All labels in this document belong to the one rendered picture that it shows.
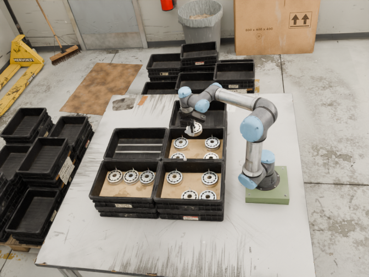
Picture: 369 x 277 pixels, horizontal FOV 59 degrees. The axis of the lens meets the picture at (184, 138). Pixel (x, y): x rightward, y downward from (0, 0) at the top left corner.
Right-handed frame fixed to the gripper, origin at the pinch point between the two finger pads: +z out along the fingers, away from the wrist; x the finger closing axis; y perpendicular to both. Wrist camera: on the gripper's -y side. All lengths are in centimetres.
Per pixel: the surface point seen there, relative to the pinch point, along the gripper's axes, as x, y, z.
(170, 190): 34.6, 13.1, 15.9
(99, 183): 34, 59, 11
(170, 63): -177, 52, 68
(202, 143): -5.2, -3.5, 17.1
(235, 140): -20.4, -26.3, 30.4
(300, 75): -196, -102, 105
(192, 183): 28.8, -0.1, 16.0
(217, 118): -30.6, -12.9, 18.0
